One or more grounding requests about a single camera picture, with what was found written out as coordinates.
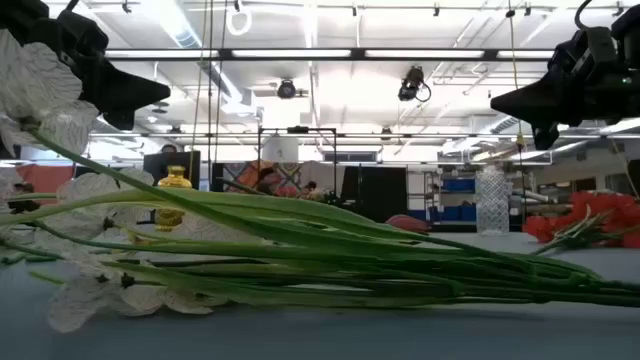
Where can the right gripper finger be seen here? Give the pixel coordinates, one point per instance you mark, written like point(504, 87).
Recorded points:
point(545, 102)
point(545, 136)

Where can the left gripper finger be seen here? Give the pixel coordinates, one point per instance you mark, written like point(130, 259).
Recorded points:
point(120, 121)
point(130, 92)

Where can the red flower bunch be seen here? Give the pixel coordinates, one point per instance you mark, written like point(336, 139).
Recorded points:
point(600, 207)

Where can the red tulip with green stem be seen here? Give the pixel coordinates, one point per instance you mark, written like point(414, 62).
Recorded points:
point(406, 222)

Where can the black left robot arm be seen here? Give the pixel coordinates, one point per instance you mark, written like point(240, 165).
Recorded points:
point(20, 14)

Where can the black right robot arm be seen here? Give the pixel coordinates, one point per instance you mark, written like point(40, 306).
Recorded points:
point(627, 22)

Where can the yellow glass vase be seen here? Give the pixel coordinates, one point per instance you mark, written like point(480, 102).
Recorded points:
point(174, 180)

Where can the clear crystal vase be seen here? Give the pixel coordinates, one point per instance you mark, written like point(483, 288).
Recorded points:
point(492, 200)

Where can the person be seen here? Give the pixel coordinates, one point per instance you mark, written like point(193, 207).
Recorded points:
point(270, 182)
point(169, 148)
point(310, 189)

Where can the black monitor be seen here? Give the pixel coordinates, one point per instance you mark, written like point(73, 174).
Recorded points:
point(170, 167)

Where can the orange panel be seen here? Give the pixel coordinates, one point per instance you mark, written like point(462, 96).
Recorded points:
point(47, 177)

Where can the blue storage bin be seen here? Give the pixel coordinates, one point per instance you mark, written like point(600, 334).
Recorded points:
point(457, 185)
point(457, 213)

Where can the colourful patterned poster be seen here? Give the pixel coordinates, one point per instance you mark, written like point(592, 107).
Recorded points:
point(240, 175)

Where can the white cylinder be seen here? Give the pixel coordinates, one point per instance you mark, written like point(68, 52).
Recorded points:
point(280, 149)

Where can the black panel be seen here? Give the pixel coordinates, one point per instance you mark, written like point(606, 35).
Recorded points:
point(375, 192)

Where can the white blossom flower bunch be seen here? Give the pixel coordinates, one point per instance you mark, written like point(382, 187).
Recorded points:
point(300, 235)

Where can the blue table mat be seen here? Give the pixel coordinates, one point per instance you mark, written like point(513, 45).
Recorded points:
point(320, 337)

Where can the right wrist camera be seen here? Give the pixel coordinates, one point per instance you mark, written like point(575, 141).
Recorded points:
point(600, 50)

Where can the black overhead camera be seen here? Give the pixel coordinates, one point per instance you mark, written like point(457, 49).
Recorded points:
point(412, 82)

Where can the round black camera device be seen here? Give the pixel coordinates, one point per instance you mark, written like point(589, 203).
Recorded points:
point(286, 89)

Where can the black metal stand frame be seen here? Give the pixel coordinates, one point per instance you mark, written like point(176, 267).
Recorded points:
point(297, 130)

